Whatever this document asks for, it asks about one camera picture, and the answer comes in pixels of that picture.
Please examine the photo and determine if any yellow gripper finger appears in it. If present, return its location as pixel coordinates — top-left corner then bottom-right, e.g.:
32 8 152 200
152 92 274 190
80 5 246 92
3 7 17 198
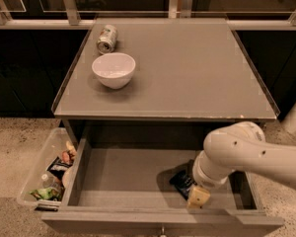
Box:
187 186 210 208

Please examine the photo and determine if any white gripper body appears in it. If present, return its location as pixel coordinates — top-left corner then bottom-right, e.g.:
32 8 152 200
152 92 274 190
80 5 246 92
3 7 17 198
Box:
192 150 234 190

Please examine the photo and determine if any blue rxbar blueberry wrapper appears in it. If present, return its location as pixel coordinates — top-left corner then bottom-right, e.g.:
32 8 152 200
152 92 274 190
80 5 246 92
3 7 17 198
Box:
169 170 196 200

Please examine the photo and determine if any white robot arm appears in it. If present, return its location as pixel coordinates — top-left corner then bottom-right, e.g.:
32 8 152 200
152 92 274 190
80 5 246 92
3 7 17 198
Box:
187 121 296 208

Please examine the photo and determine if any grey open top drawer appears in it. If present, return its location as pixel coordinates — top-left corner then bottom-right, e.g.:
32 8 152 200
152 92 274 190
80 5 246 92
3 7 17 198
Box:
40 136 285 235

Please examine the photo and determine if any grey cabinet counter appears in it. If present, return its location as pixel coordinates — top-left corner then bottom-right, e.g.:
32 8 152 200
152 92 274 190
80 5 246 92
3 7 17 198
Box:
51 17 281 150

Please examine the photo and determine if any orange snack packet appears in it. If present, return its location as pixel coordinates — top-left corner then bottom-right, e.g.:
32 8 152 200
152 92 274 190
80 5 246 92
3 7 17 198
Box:
61 141 77 165

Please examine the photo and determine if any white ceramic bowl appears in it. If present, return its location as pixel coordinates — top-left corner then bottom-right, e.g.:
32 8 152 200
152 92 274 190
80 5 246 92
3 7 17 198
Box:
92 52 136 89

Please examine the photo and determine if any black snack packet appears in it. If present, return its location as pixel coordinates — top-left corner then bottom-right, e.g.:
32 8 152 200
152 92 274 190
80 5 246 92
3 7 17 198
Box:
47 157 71 180

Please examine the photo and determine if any green snack bag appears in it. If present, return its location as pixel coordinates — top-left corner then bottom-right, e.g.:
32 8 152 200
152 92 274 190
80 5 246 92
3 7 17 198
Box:
30 188 61 201

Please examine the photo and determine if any clear plastic water bottle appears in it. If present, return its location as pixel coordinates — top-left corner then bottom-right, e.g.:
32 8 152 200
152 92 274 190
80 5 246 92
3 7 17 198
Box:
41 174 62 194

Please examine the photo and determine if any clear plastic storage bin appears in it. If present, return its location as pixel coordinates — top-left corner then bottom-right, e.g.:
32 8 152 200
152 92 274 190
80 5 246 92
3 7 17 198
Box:
17 127 73 211

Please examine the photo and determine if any green white soda can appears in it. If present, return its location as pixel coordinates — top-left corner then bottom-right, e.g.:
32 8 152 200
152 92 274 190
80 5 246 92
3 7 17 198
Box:
97 25 118 54

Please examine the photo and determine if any metal window railing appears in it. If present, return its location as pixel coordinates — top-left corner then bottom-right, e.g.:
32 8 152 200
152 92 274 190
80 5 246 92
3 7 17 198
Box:
0 0 296 26

